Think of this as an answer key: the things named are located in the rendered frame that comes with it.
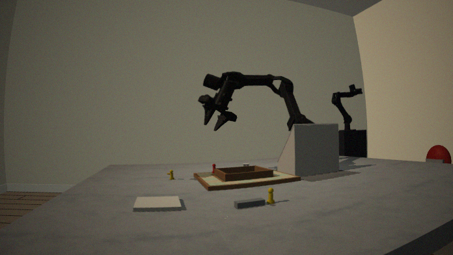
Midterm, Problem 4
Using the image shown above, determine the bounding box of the brown board frame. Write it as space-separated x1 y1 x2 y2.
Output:
193 173 301 191

